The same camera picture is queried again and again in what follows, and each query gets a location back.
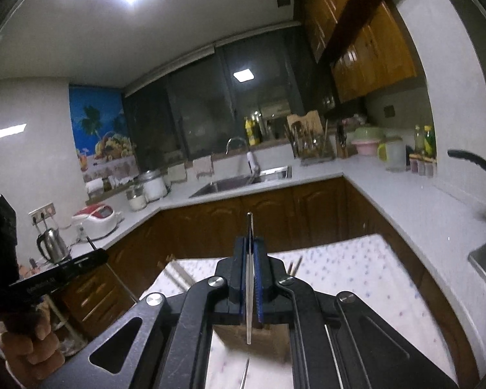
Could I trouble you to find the white plastic pitcher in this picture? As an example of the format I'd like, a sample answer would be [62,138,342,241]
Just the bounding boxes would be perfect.
[377,140,408,172]

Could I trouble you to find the yellow bottle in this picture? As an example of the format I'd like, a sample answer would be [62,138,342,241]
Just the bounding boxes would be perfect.
[244,117,260,147]

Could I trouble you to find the glass jar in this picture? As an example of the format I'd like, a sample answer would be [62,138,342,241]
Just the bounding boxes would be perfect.
[125,186,147,212]

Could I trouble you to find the white dotted tablecloth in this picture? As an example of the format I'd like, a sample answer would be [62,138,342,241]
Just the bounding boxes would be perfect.
[140,233,458,389]

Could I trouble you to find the dark knife block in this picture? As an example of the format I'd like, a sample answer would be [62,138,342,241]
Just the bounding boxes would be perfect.
[336,124,349,159]

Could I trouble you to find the small white container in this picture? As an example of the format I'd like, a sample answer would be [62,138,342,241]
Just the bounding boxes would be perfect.
[85,179,106,199]

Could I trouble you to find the wooden cutting board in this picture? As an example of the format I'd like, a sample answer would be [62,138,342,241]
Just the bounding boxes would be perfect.
[287,110,322,136]

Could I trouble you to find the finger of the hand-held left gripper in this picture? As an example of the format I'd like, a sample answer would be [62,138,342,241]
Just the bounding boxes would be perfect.
[66,249,109,278]

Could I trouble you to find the steel kitchen sink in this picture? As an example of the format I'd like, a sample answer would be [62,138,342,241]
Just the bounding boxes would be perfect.
[189,166,293,199]

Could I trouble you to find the pink basin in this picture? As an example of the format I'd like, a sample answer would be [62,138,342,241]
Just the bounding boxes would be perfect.
[352,141,379,156]

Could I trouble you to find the wooden upper cabinets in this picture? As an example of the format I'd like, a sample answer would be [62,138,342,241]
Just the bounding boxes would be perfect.
[294,0,418,104]

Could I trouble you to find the metal dish rack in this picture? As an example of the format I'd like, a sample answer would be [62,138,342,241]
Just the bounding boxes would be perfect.
[283,124,336,166]

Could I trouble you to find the wall power outlet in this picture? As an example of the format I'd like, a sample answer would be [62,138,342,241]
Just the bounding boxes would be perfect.
[28,202,57,225]

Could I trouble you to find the steel electric kettle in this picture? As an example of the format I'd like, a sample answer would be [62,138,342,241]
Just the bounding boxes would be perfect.
[36,228,73,264]

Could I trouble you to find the dark kitchen window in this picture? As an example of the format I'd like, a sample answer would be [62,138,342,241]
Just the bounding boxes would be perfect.
[123,24,329,171]

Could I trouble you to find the red white rice cooker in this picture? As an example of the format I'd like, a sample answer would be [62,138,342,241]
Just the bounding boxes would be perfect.
[72,205,124,241]

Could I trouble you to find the person's left hand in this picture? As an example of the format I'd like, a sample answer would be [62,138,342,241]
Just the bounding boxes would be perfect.
[0,294,65,389]

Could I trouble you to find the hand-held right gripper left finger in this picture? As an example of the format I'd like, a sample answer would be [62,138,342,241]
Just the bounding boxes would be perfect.
[36,236,249,389]

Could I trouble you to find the dark bottle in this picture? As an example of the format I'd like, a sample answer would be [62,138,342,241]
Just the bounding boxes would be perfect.
[254,111,268,144]

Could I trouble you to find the black pan handle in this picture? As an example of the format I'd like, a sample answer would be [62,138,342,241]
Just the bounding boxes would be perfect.
[447,149,486,189]

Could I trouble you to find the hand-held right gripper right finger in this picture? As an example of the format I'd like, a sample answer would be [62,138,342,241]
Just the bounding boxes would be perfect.
[253,240,459,389]

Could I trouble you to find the beige dish cloth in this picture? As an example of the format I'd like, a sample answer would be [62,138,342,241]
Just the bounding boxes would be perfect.
[167,163,188,183]
[191,155,215,179]

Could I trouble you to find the chrome kitchen faucet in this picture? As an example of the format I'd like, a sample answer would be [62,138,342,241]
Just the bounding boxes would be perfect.
[226,137,262,183]

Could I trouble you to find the dark wooden lower cabinets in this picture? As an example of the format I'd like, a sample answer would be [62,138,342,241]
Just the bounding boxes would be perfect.
[61,176,480,389]

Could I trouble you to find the white pot with lid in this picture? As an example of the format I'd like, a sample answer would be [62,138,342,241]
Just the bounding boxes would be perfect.
[138,170,171,202]

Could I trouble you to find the blue palm wall poster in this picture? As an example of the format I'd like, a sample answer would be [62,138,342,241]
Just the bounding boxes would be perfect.
[68,85,138,183]

